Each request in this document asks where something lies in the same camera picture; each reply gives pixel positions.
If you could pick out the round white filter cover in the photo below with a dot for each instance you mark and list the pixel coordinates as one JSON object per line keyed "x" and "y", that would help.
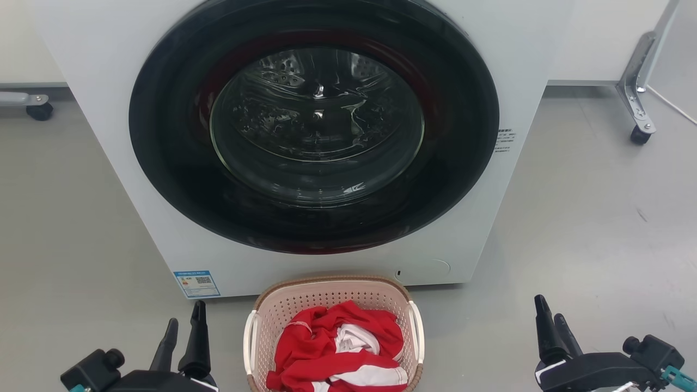
{"x": 425, "y": 269}

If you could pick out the long grey metal caster leg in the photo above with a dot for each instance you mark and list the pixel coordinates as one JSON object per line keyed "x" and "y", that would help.
{"x": 634, "y": 81}

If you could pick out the red garment with white stripes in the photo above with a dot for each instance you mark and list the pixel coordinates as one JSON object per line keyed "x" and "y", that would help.
{"x": 305, "y": 354}

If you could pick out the white front-load washing machine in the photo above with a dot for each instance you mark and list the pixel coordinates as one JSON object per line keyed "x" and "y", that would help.
{"x": 109, "y": 109}

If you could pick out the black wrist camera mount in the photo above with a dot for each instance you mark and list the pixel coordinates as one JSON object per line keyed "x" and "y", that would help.
{"x": 92, "y": 373}
{"x": 659, "y": 354}

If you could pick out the small printed text sticker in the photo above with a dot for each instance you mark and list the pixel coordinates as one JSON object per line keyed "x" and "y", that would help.
{"x": 505, "y": 140}

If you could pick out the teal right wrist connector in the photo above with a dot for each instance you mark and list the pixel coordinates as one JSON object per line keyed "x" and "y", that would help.
{"x": 680, "y": 377}

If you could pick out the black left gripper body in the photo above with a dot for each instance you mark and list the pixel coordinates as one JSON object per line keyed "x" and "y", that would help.
{"x": 163, "y": 382}

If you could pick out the beige perforated laundry basket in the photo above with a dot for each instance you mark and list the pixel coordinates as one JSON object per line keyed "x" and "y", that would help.
{"x": 283, "y": 310}

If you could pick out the round black washer door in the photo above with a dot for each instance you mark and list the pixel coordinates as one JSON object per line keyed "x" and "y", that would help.
{"x": 174, "y": 163}

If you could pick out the white partition panel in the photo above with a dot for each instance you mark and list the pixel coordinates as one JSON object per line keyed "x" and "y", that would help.
{"x": 604, "y": 38}
{"x": 22, "y": 43}

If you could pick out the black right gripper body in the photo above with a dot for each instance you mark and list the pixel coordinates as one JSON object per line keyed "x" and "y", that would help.
{"x": 593, "y": 373}

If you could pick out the black caster wheel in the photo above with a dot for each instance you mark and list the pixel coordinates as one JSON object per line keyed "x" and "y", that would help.
{"x": 640, "y": 135}
{"x": 40, "y": 111}

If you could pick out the blue energy label sticker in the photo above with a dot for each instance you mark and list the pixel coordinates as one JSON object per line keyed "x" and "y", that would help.
{"x": 197, "y": 284}

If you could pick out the white crumpled garment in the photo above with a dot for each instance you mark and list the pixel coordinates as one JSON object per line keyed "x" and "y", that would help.
{"x": 354, "y": 337}

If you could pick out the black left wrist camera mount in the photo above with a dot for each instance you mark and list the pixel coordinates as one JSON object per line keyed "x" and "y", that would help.
{"x": 92, "y": 373}

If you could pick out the short grey metal caster leg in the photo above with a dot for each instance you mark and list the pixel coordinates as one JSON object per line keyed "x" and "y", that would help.
{"x": 16, "y": 98}

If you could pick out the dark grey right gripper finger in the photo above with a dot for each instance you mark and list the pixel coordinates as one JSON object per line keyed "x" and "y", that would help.
{"x": 546, "y": 337}
{"x": 568, "y": 337}

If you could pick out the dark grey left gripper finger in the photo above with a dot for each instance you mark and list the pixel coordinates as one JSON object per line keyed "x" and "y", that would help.
{"x": 197, "y": 348}
{"x": 164, "y": 351}

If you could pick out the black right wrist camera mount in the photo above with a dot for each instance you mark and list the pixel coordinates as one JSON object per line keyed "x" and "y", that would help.
{"x": 659, "y": 354}

